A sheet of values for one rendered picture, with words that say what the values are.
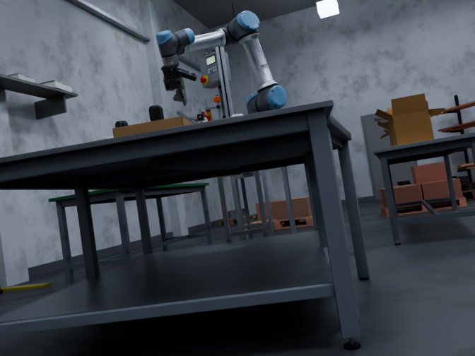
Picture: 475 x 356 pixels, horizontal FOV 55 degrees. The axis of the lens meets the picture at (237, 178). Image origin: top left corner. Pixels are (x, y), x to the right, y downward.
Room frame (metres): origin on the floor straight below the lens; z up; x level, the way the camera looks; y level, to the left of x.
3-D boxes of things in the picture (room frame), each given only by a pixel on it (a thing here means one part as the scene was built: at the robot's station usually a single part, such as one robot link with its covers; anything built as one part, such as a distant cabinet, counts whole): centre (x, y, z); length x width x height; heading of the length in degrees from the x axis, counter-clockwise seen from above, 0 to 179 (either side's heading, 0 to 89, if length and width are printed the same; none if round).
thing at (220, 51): (2.76, -0.01, 1.17); 0.04 x 0.04 x 0.67; 82
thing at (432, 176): (6.49, -2.53, 0.32); 1.15 x 0.87 x 0.64; 67
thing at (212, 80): (2.83, 0.04, 1.38); 0.17 x 0.10 x 0.19; 47
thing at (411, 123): (3.75, -1.49, 0.97); 0.51 x 0.42 x 0.37; 76
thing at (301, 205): (7.25, -0.69, 0.21); 1.18 x 0.81 x 0.43; 61
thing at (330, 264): (2.62, 0.25, 0.40); 2.04 x 1.44 x 0.81; 172
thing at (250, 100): (2.50, -0.17, 1.04); 0.13 x 0.12 x 0.14; 33
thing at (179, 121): (1.75, 0.27, 0.85); 0.30 x 0.26 x 0.04; 172
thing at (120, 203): (4.76, 1.02, 0.40); 1.90 x 0.75 x 0.80; 161
